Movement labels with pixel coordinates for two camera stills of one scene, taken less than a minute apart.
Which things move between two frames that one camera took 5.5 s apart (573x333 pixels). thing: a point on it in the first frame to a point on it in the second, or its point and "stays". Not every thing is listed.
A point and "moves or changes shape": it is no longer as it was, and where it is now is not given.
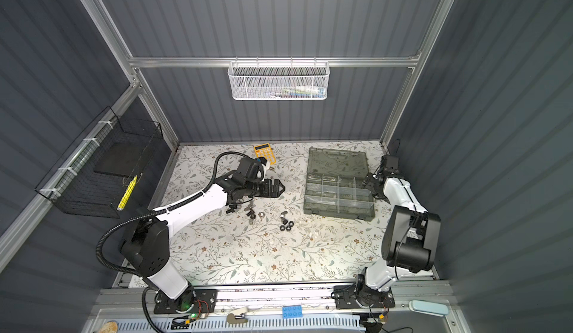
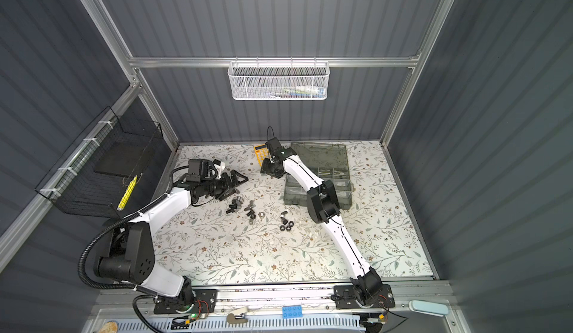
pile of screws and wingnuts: x=249 y=209 stays
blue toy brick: x=292 y=311 stays
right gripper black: x=370 y=181 to x=265 y=169
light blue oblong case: x=439 y=308 stays
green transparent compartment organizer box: x=334 y=184 moves or changes shape
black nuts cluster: x=287 y=225 stays
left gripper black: x=276 y=193 to x=227 y=187
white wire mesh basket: x=278 y=81 stays
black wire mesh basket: x=94 y=175 stays
